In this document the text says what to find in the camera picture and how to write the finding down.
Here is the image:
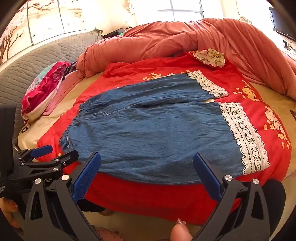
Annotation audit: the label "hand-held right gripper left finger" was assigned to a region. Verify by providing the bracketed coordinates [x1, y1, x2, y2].
[23, 152, 102, 241]

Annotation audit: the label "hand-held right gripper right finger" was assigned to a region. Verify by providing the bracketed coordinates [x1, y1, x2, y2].
[192, 152, 271, 241]

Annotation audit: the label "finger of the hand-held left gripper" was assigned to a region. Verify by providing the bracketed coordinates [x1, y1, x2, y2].
[14, 145, 53, 163]
[21, 150, 80, 177]

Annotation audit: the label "blue denim pants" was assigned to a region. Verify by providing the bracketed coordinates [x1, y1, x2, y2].
[60, 71, 271, 186]

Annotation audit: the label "person's right hand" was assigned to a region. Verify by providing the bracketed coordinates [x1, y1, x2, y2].
[170, 218, 193, 241]

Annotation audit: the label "person's left hand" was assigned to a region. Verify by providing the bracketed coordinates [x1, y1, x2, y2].
[0, 199, 21, 229]

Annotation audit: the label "floral pink pillow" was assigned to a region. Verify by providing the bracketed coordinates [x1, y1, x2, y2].
[21, 61, 71, 126]

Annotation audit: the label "red floral blanket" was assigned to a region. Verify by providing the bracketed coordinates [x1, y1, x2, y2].
[36, 51, 292, 226]

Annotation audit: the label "pink dotted slipper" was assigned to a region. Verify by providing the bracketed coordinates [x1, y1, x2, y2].
[96, 227, 121, 241]

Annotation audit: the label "plain pink pillow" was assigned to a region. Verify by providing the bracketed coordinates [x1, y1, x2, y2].
[44, 69, 81, 115]

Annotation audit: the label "dark striped cloth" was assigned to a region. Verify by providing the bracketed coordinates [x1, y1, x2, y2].
[63, 62, 78, 76]

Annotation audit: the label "grey quilted headboard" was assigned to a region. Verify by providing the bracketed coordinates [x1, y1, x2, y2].
[0, 29, 103, 144]

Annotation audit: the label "dark clothes pile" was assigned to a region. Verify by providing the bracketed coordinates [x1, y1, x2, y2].
[103, 27, 132, 39]

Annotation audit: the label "salmon pink quilt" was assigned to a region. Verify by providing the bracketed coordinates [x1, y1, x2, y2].
[76, 18, 296, 100]

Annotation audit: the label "window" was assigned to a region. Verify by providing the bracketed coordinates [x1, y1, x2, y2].
[157, 0, 225, 22]

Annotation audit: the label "black flat screen monitor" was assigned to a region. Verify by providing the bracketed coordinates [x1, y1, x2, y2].
[269, 7, 296, 42]

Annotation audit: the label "tree print wall panels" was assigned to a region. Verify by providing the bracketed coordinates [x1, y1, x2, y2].
[0, 0, 93, 65]

